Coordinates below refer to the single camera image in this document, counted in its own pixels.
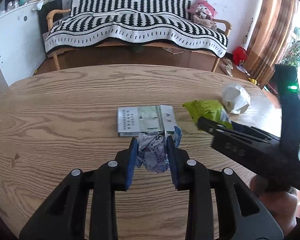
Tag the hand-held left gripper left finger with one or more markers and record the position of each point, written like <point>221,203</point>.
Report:
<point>131,165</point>

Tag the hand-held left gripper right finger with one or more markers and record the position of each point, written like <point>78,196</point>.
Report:
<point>173,165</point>

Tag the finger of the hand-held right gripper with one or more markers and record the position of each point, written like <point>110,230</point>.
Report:
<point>207,126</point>
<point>255,131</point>

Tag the yellow-green snack packet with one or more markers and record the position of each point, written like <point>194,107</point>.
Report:
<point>207,110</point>

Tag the blue white paper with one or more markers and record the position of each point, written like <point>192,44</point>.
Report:
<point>153,155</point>

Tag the person's right hand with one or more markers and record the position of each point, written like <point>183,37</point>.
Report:
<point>277,202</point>

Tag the white crumpled paper bag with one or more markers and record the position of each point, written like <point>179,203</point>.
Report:
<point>236,97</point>

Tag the white green printed box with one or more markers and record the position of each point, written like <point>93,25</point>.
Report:
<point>140,120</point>

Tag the small yellow toy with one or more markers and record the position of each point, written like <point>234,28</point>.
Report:
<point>252,80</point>

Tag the beige slipper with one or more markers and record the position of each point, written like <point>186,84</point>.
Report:
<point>225,69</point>
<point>229,63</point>

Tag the white paper sheet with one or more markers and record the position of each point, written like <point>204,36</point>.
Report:
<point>242,70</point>

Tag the red bag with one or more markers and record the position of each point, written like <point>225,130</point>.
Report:
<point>240,55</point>

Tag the flat brown book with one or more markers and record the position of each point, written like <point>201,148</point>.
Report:
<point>173,50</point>

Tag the green potted plant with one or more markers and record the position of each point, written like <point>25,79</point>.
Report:
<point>297,47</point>

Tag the brown curtain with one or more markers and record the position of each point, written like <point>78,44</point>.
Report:
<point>270,30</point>

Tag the beige plush toy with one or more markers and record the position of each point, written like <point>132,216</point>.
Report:
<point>205,22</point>

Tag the pink cartoon cushion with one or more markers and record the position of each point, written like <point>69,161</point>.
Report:
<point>202,8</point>

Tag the sofa with striped blanket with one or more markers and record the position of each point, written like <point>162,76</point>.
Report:
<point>140,22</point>

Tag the black cabinet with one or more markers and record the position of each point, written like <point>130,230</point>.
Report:
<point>50,17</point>

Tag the white cabinet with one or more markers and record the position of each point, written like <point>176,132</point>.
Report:
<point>15,42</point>

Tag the wooden sofa frame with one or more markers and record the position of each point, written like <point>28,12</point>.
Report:
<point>52,15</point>

